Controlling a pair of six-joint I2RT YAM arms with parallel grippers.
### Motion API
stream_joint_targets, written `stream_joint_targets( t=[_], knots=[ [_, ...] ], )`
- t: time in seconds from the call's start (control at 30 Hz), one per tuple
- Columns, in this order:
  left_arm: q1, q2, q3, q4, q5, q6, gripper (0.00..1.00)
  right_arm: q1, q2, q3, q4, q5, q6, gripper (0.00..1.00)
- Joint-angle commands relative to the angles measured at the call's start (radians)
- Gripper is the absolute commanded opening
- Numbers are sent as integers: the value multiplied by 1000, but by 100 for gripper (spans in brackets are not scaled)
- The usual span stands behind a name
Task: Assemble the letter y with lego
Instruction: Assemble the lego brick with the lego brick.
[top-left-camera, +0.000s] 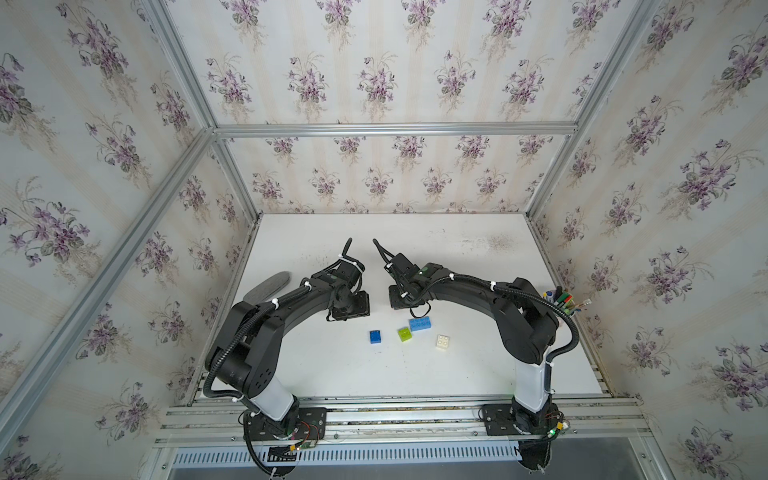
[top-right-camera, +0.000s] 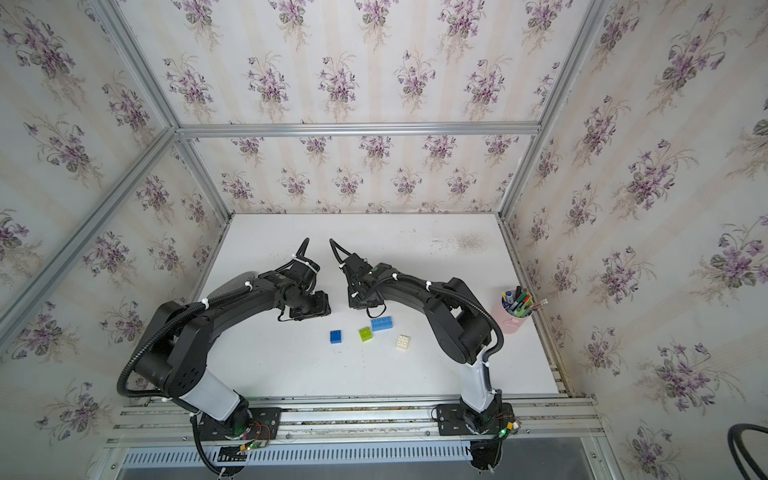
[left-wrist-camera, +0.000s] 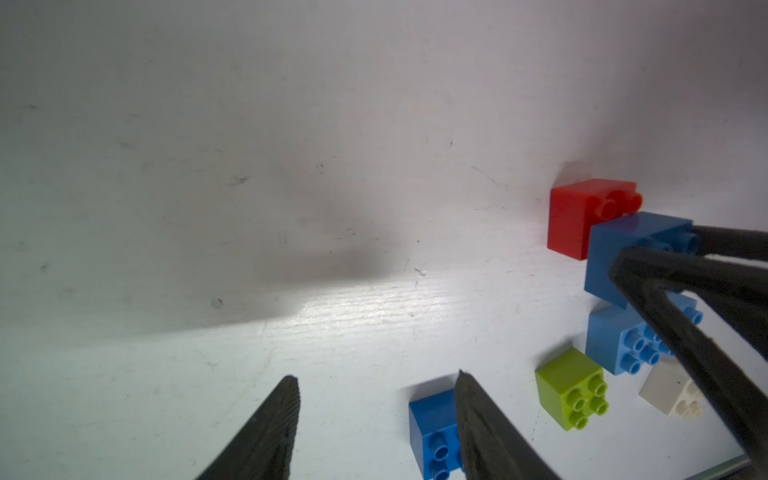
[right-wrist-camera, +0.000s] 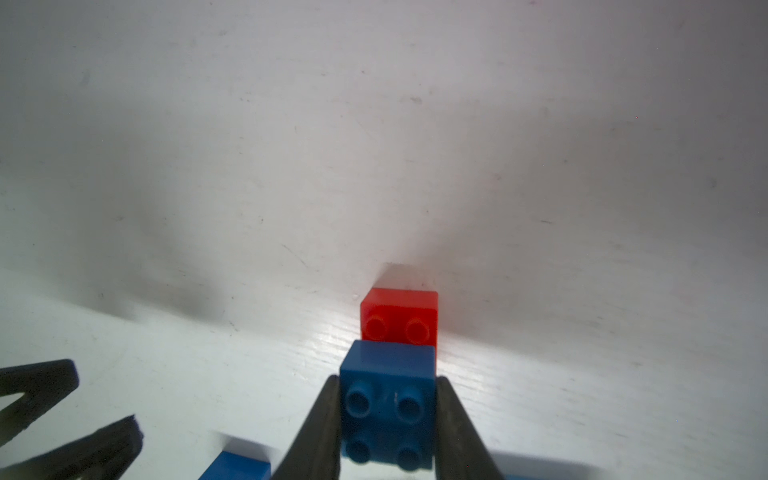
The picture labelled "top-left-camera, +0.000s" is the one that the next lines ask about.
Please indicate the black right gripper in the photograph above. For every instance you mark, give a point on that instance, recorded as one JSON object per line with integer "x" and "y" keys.
{"x": 394, "y": 302}

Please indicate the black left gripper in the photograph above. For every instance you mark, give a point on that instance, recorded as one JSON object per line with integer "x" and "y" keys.
{"x": 362, "y": 310}

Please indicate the light blue lego brick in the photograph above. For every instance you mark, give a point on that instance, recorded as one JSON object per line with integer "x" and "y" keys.
{"x": 420, "y": 324}

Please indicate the green lego brick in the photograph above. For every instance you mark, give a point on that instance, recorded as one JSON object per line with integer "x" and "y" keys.
{"x": 404, "y": 334}

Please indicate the white lego brick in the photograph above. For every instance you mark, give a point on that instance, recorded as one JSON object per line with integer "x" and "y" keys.
{"x": 442, "y": 342}

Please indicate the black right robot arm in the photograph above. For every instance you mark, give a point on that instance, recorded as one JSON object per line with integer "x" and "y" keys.
{"x": 533, "y": 331}

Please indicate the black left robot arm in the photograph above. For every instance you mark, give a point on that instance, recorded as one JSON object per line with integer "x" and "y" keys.
{"x": 242, "y": 361}

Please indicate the grey fabric pencil case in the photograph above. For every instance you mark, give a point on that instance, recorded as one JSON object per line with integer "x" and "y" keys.
{"x": 267, "y": 289}

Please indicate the pink pen holder cup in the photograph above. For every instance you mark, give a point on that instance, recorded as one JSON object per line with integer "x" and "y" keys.
{"x": 565, "y": 300}

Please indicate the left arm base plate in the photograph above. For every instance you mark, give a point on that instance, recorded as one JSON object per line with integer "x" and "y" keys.
{"x": 302, "y": 426}

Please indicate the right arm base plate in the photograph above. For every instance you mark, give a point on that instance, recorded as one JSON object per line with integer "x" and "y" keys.
{"x": 513, "y": 419}

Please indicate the aluminium mounting rail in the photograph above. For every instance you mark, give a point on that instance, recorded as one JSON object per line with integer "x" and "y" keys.
{"x": 400, "y": 419}

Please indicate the white vented cable duct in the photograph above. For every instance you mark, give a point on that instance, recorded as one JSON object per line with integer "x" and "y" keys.
{"x": 352, "y": 454}

